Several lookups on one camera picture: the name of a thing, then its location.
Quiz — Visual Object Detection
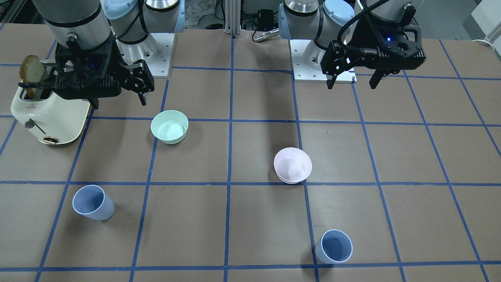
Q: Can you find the white cloth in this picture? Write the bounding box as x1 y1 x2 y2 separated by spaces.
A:
185 0 224 29

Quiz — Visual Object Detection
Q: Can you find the mint green bowl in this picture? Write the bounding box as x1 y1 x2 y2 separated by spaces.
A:
150 110 189 145

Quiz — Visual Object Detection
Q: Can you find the cream white toaster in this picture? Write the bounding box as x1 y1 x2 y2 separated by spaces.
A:
11 87 90 145

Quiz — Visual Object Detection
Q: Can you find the blue cup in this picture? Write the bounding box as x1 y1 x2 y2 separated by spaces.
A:
315 229 353 264
72 184 115 220

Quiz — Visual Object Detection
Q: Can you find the black power adapter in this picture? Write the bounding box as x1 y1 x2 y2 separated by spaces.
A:
247 9 278 32

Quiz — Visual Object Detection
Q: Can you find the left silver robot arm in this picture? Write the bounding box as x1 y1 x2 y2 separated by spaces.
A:
278 0 426 89

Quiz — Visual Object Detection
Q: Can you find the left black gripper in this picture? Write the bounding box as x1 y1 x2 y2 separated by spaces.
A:
320 15 426 90

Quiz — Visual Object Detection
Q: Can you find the silver cylinder tool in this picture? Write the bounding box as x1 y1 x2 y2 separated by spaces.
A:
252 28 280 43

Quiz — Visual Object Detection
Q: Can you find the aluminium frame post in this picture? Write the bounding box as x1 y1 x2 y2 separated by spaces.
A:
222 0 241 38

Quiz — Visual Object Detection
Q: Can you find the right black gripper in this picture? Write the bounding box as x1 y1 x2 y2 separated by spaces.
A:
53 36 154 110

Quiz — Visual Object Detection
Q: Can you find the pink bowl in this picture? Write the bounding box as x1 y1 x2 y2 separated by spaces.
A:
273 147 312 184

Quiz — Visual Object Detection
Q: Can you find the toast bread slice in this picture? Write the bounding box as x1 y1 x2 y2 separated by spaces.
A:
20 55 48 100

